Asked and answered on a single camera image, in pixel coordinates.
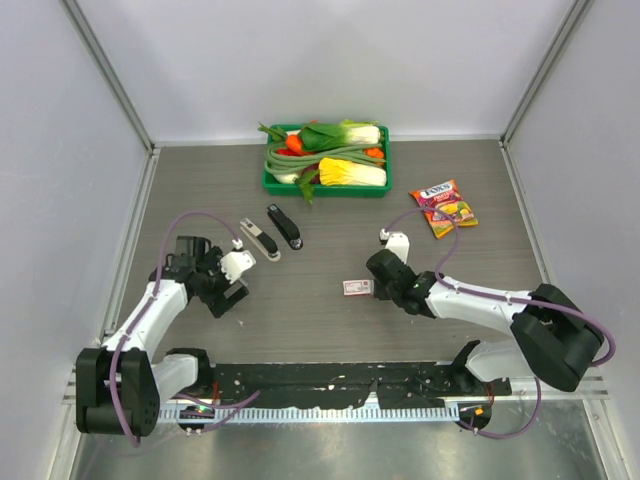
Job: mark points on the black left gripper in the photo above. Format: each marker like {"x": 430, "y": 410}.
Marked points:
{"x": 218, "y": 303}

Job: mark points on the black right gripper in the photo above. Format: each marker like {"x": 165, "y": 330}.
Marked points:
{"x": 379, "y": 291}

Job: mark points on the black deli stapler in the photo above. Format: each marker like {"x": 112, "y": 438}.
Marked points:
{"x": 286, "y": 227}

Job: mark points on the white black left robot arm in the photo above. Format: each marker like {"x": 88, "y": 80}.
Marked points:
{"x": 119, "y": 388}

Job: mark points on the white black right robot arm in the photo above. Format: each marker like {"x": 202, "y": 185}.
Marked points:
{"x": 552, "y": 340}

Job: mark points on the red white staple box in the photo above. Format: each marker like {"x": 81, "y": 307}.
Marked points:
{"x": 358, "y": 287}

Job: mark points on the Fox's candy bag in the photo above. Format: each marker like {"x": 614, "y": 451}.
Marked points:
{"x": 446, "y": 208}

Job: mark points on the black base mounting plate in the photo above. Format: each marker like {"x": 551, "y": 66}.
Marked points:
{"x": 397, "y": 385}

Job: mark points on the green plastic tray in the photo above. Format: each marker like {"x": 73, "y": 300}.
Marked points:
{"x": 306, "y": 184}

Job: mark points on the toy yellow napa cabbage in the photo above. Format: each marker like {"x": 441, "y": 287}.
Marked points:
{"x": 338, "y": 172}

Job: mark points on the toy green long beans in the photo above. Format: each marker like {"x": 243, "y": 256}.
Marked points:
{"x": 277, "y": 163}

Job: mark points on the toy bok choy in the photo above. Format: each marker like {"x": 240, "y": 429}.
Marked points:
{"x": 327, "y": 136}

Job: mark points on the toy orange carrot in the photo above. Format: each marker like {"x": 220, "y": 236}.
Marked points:
{"x": 294, "y": 144}

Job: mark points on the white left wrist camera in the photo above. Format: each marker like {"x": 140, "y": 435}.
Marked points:
{"x": 234, "y": 264}

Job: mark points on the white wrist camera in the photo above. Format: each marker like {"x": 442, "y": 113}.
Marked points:
{"x": 396, "y": 242}
{"x": 234, "y": 264}

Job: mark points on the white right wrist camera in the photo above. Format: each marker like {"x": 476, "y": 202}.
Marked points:
{"x": 396, "y": 242}

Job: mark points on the aluminium frame rail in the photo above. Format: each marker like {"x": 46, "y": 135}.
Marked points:
{"x": 210, "y": 409}

